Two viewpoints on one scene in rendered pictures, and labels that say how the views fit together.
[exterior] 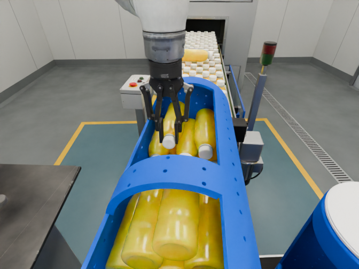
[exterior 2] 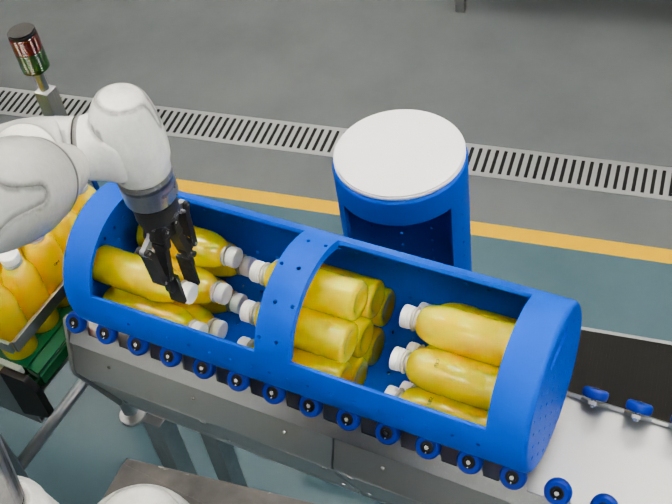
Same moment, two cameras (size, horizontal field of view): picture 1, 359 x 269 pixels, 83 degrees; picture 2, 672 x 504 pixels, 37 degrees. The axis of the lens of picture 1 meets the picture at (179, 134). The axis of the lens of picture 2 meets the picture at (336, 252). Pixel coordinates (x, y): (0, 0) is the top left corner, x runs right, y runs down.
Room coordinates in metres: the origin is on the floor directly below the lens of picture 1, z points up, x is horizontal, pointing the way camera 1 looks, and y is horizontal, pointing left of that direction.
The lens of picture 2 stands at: (-0.35, 0.99, 2.44)
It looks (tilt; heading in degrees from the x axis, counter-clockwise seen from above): 47 degrees down; 298
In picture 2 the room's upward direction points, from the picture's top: 10 degrees counter-clockwise
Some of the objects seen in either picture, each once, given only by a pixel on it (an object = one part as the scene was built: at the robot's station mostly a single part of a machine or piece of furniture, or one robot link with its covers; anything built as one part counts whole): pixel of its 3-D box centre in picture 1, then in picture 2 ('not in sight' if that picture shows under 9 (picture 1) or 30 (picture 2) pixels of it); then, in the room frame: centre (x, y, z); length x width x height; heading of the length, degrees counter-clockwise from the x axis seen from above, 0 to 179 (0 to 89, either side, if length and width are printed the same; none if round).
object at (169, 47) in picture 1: (164, 45); (148, 185); (0.47, 0.03, 1.38); 0.09 x 0.09 x 0.06
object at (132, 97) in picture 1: (137, 91); not in sight; (0.96, 0.22, 1.05); 0.20 x 0.10 x 0.10; 174
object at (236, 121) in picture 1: (235, 131); not in sight; (0.75, -0.25, 0.95); 0.10 x 0.07 x 0.10; 84
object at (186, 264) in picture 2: (176, 131); (188, 269); (0.47, 0.01, 1.15); 0.03 x 0.01 x 0.07; 174
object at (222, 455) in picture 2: not in sight; (217, 442); (0.65, -0.11, 0.31); 0.06 x 0.06 x 0.63; 84
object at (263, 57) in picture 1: (266, 57); (32, 58); (1.07, -0.45, 1.18); 0.06 x 0.06 x 0.05
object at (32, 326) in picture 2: not in sight; (75, 274); (0.81, -0.06, 0.96); 0.40 x 0.01 x 0.03; 84
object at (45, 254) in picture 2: not in sight; (49, 265); (0.85, -0.05, 0.99); 0.07 x 0.07 x 0.19
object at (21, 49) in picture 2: (268, 48); (25, 41); (1.07, -0.45, 1.23); 0.06 x 0.06 x 0.04
